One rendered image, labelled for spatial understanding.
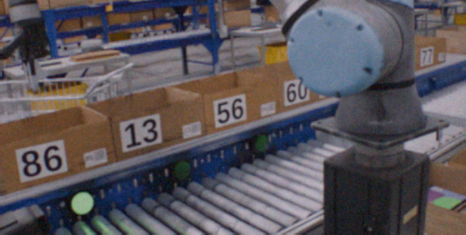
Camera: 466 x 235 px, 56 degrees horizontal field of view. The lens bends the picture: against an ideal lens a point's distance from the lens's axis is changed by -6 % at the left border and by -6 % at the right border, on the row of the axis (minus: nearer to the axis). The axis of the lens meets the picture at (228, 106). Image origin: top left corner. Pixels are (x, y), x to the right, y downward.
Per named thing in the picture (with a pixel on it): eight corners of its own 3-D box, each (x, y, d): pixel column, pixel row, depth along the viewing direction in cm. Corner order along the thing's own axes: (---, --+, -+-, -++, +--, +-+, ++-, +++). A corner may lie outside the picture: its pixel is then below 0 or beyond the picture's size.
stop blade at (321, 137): (401, 168, 178) (402, 148, 176) (316, 144, 214) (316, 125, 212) (402, 168, 178) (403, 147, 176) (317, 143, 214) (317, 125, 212)
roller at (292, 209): (308, 230, 143) (308, 217, 142) (212, 184, 184) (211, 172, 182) (319, 225, 146) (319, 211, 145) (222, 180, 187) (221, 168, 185)
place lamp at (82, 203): (75, 217, 147) (71, 198, 145) (74, 215, 148) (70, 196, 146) (95, 210, 151) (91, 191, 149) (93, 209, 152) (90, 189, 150)
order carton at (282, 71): (278, 115, 207) (277, 77, 203) (238, 105, 230) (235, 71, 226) (336, 97, 230) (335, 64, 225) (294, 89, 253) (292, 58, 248)
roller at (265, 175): (335, 216, 151) (335, 203, 149) (238, 175, 191) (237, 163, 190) (345, 210, 154) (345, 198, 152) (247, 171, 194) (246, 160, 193)
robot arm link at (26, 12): (14, 5, 127) (5, 11, 135) (16, 22, 128) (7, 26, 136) (42, 3, 133) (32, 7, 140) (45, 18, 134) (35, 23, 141)
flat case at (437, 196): (468, 201, 137) (468, 197, 137) (435, 222, 127) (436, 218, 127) (431, 189, 148) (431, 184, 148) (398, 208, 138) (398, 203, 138)
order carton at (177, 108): (116, 164, 162) (109, 118, 158) (86, 145, 185) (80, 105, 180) (207, 137, 184) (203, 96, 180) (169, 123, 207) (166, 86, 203)
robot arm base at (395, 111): (442, 120, 93) (443, 74, 91) (380, 141, 85) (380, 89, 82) (378, 107, 110) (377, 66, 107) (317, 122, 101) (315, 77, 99)
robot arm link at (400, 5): (422, 71, 97) (420, -12, 93) (403, 86, 83) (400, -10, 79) (357, 69, 105) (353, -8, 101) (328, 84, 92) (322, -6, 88)
